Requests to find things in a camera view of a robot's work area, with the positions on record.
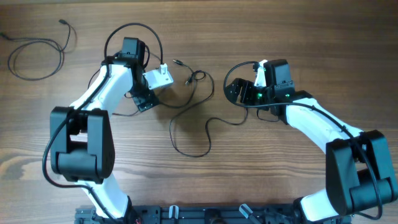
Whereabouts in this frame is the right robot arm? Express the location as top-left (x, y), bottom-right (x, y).
top-left (223, 59), bottom-right (397, 223)

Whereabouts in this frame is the camera black cable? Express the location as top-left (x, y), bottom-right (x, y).
top-left (42, 22), bottom-right (165, 224)
top-left (223, 60), bottom-right (384, 221)

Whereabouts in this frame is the right camera black cable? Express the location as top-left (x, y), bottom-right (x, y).
top-left (223, 60), bottom-right (384, 221)

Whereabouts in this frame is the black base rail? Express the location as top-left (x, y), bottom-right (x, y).
top-left (74, 203), bottom-right (352, 224)

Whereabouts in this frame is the left camera black cable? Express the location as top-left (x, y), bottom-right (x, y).
top-left (42, 22), bottom-right (165, 224)

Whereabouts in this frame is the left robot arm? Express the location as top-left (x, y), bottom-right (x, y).
top-left (43, 37), bottom-right (173, 223)

